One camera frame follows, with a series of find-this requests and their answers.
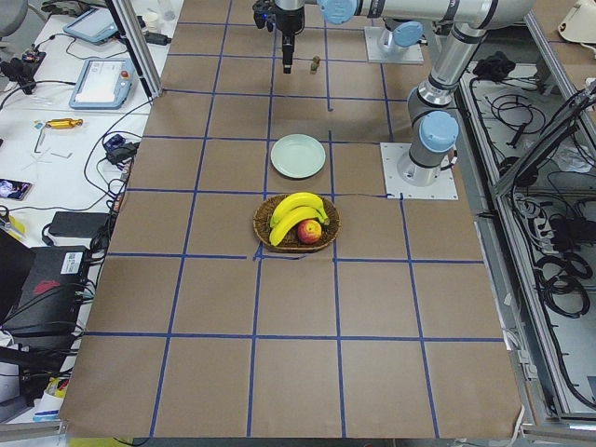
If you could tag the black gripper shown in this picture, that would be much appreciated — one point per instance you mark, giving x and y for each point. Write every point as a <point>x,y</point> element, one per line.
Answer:
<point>288,21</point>

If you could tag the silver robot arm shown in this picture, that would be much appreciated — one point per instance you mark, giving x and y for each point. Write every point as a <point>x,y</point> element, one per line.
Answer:
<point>435,131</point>
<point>471,19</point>

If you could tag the light green plate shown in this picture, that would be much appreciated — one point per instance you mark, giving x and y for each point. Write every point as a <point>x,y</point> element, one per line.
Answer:
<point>298,156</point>

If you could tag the yellow banana bunch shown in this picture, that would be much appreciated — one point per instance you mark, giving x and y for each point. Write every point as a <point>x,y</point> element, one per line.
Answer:
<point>292,210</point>

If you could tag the brown wicker basket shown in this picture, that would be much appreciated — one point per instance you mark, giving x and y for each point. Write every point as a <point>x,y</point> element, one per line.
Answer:
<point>291,243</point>

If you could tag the red apple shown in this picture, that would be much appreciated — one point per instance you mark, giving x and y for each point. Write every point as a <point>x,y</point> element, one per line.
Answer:
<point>309,231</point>

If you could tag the teach pendant tablet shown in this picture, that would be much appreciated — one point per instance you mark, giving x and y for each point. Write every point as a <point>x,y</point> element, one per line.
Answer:
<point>103,84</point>

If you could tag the gold metal cylinder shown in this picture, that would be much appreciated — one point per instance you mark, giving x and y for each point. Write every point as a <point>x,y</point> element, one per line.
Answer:
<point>64,123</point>

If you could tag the black computer case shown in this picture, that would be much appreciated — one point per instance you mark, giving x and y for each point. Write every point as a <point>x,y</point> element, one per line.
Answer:
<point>51,295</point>

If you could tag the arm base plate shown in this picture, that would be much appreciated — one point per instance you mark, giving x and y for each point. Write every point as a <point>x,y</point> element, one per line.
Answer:
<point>405,180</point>
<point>399,46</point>

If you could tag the aluminium frame post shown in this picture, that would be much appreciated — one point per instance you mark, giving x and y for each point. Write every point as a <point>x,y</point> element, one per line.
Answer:
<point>130,30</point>

